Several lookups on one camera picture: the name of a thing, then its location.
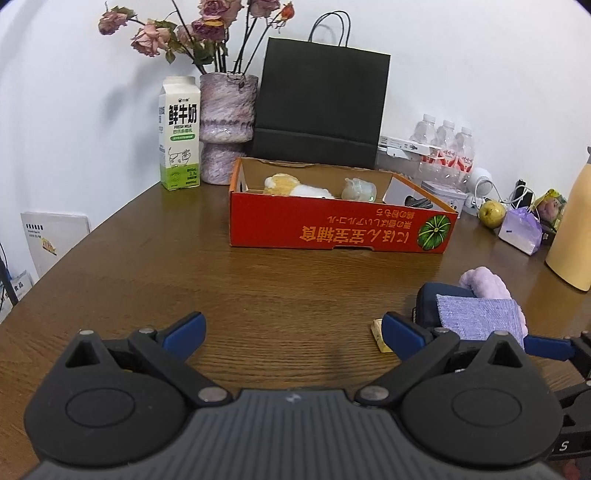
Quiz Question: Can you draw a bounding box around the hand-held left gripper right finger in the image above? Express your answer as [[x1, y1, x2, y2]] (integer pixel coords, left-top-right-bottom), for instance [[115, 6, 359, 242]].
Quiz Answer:
[[353, 311, 527, 409]]

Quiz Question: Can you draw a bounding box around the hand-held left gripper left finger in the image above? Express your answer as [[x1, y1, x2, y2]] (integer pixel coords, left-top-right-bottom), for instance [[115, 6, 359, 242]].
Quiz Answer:
[[65, 311, 234, 409]]

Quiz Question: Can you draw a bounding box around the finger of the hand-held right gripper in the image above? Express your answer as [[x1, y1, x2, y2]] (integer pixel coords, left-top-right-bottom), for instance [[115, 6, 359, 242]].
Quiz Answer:
[[524, 330, 591, 381], [555, 379, 591, 409]]

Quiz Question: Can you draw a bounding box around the dark blue pouch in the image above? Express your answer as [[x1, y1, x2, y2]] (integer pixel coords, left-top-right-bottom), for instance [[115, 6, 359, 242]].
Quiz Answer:
[[412, 282, 476, 330]]

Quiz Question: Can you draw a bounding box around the purple textured cloth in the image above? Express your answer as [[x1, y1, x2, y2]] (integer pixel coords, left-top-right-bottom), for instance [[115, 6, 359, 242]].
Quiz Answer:
[[436, 294, 526, 347]]

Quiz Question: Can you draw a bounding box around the orange cardboard box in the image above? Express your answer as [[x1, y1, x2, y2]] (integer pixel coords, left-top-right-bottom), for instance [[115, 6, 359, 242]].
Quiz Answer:
[[228, 157, 459, 256]]

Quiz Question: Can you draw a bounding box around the white box black print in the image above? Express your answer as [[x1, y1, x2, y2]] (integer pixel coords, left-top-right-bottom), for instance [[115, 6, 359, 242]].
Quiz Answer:
[[383, 178, 446, 212]]

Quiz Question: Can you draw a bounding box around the clear plastic item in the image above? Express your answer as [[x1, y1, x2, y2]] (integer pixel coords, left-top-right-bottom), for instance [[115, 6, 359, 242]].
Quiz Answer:
[[341, 176, 378, 202]]

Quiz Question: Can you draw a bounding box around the yellow white plush toy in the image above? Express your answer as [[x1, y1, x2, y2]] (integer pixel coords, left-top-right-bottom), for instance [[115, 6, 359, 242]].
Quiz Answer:
[[262, 173, 335, 200]]

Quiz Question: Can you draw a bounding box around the purple fluffy item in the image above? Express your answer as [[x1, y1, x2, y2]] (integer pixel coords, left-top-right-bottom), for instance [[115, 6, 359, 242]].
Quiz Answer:
[[458, 267, 529, 333]]

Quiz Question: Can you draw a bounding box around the yellow thermos bottle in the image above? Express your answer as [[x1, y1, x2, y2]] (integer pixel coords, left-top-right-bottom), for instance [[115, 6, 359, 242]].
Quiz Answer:
[[545, 147, 591, 292]]

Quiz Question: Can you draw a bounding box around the small purple bag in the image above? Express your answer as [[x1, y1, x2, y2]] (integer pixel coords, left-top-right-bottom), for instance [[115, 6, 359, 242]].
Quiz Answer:
[[499, 207, 543, 256]]

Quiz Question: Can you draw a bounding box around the colourful small packet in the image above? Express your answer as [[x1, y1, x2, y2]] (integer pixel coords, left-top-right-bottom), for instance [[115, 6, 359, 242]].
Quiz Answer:
[[531, 188, 568, 232]]

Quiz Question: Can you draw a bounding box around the printed tin box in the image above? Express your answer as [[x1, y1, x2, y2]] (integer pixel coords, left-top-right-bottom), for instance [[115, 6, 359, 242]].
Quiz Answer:
[[421, 180, 467, 217]]

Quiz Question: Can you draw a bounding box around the yellow-green apple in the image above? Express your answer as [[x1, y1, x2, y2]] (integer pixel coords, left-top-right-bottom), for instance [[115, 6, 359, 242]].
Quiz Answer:
[[479, 199, 507, 228]]

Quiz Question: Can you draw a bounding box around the white panel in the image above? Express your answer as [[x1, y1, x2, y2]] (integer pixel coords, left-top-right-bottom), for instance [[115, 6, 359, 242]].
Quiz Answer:
[[21, 211, 92, 278]]

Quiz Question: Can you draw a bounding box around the grey pet food bag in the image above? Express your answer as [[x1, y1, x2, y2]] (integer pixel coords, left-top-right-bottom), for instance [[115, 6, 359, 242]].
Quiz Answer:
[[0, 272, 35, 319]]

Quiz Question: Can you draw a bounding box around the white round device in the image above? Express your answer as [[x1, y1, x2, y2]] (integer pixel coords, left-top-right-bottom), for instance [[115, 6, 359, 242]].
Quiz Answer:
[[462, 166, 495, 199]]

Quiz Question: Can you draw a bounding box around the black tripod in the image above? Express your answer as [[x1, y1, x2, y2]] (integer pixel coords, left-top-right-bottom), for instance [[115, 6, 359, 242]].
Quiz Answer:
[[0, 242, 19, 308]]

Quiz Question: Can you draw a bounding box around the plastic water bottle red label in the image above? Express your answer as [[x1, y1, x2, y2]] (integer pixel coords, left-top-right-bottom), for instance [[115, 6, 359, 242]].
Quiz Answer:
[[409, 114, 437, 160], [434, 120, 458, 167], [450, 126, 476, 172]]

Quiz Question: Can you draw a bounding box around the white green milk carton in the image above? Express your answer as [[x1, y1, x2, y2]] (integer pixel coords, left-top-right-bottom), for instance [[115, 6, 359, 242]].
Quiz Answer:
[[158, 76, 202, 191]]

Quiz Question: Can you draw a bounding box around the purple mottled ceramic vase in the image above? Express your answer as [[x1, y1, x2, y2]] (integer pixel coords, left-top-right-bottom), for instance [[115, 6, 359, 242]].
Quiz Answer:
[[198, 72, 259, 185]]

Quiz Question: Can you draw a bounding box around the black paper bag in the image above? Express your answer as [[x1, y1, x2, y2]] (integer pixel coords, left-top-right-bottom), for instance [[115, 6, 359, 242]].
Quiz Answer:
[[245, 12, 392, 171]]

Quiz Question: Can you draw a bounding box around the bunch of dried roses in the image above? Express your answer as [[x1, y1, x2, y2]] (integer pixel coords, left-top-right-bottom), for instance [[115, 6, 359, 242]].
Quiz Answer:
[[98, 0, 296, 75]]

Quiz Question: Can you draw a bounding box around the white cable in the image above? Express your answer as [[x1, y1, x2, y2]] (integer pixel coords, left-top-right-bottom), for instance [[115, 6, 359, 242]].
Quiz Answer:
[[464, 182, 532, 213]]

